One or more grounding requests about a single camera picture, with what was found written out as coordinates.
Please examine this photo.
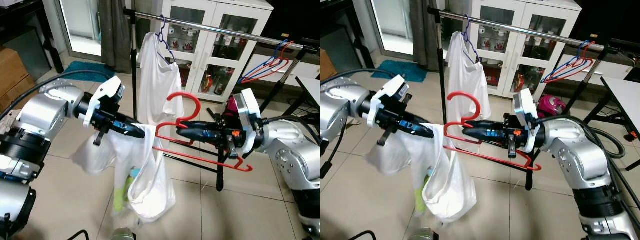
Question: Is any purple clothes hanger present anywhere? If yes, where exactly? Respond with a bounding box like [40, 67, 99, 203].
[156, 15, 177, 63]
[462, 14, 483, 63]

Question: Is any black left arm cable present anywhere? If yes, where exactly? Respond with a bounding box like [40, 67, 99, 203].
[320, 67, 398, 86]
[0, 70, 111, 121]

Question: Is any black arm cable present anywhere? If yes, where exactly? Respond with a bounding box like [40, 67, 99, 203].
[260, 115, 321, 148]
[320, 67, 398, 86]
[537, 115, 640, 201]
[0, 70, 111, 121]

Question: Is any red clothes hanger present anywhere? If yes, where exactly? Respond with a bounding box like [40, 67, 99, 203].
[244, 41, 296, 85]
[152, 91, 253, 173]
[444, 91, 543, 172]
[547, 41, 598, 85]

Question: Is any blue clothes hanger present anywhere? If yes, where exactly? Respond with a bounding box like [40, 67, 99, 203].
[239, 40, 291, 85]
[542, 40, 593, 85]

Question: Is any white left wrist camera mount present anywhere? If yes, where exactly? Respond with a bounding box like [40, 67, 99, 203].
[366, 75, 408, 128]
[82, 76, 125, 128]

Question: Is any white framed glass door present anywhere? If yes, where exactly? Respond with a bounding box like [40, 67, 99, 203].
[370, 0, 416, 58]
[54, 0, 103, 60]

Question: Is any metal clothes rack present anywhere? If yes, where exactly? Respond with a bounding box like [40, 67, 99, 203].
[427, 6, 640, 191]
[122, 7, 321, 193]

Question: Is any white low sideboard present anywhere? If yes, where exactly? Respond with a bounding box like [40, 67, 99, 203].
[245, 50, 321, 88]
[550, 52, 640, 86]

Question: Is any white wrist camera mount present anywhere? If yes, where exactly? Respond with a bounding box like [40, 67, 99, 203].
[82, 76, 125, 128]
[512, 88, 541, 153]
[366, 75, 408, 128]
[235, 88, 262, 157]

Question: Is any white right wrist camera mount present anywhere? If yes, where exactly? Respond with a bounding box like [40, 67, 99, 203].
[235, 88, 262, 157]
[512, 88, 541, 153]

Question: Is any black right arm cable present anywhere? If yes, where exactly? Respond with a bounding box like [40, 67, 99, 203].
[260, 115, 321, 148]
[537, 115, 640, 201]

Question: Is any white glass-door cabinet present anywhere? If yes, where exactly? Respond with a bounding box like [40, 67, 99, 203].
[150, 0, 275, 103]
[457, 0, 583, 98]

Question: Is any grey robot leg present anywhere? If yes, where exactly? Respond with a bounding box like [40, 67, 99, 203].
[111, 227, 136, 240]
[409, 227, 433, 240]

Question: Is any black shelf unit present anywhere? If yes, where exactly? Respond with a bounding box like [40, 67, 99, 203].
[0, 0, 66, 75]
[320, 0, 373, 71]

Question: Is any teal floor mat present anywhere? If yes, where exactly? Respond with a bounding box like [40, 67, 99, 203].
[370, 59, 428, 83]
[64, 61, 117, 83]

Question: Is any grey curtain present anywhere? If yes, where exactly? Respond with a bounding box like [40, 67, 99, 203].
[410, 0, 443, 72]
[97, 0, 135, 75]

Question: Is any plain white t-shirt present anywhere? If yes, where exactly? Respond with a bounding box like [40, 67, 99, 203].
[137, 31, 185, 126]
[445, 31, 492, 126]

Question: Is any magenta plastic object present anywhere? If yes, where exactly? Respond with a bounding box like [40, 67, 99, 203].
[537, 95, 568, 119]
[226, 97, 242, 118]

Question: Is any white shirt with green print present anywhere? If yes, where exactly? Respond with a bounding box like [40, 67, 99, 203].
[365, 122, 478, 224]
[70, 124, 177, 224]

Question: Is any large brown cardboard box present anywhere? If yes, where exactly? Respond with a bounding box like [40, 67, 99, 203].
[0, 46, 32, 112]
[320, 47, 338, 81]

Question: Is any white folding table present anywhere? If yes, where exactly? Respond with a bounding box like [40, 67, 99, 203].
[295, 75, 321, 108]
[582, 76, 640, 173]

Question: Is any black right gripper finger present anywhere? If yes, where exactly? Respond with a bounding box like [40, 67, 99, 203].
[465, 131, 503, 142]
[178, 131, 217, 142]
[462, 122, 503, 133]
[176, 122, 217, 133]

